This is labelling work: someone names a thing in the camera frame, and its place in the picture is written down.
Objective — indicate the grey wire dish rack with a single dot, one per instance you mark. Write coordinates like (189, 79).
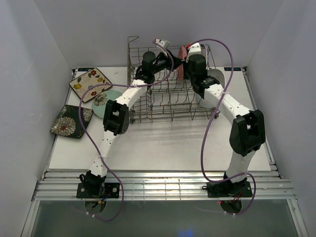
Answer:
(171, 99)

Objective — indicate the dark square floral plate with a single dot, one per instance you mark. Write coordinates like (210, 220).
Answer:
(67, 123)

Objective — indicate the mint green flower plate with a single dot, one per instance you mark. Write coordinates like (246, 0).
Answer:
(99, 103)

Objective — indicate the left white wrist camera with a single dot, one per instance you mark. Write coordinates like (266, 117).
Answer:
(162, 45)

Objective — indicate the cream square floral plate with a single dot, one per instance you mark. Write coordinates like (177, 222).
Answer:
(88, 83)

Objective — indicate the teal rimmed round plate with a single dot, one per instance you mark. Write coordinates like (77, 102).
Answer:
(204, 51)

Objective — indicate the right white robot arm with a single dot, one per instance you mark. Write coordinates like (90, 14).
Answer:
(247, 126)

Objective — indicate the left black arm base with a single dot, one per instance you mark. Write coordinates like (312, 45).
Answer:
(105, 190)

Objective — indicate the white oval plate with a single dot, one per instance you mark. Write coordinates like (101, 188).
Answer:
(216, 73)

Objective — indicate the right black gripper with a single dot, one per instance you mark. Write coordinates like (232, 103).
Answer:
(185, 64)

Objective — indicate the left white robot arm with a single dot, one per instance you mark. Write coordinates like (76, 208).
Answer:
(116, 116)

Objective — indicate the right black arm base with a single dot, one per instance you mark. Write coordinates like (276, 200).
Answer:
(227, 189)

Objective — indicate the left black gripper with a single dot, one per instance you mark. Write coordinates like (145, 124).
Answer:
(167, 58)

